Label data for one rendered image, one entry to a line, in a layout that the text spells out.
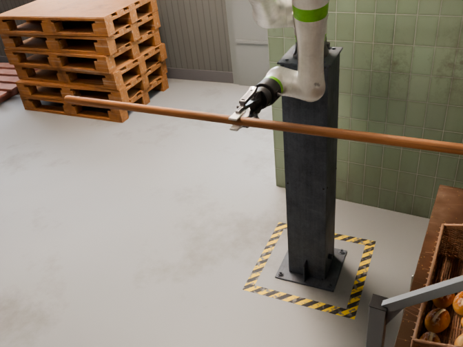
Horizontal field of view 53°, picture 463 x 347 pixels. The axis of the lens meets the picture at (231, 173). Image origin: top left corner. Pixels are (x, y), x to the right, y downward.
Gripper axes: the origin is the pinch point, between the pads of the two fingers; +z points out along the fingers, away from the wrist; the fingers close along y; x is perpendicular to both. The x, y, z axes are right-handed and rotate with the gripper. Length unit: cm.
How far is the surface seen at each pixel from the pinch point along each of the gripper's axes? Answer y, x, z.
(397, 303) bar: 19, -62, 40
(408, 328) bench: 59, -63, 13
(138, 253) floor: 117, 94, -27
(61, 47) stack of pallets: 50, 273, -166
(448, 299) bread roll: 54, -73, 1
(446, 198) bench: 59, -65, -62
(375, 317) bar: 25, -57, 41
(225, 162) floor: 118, 94, -135
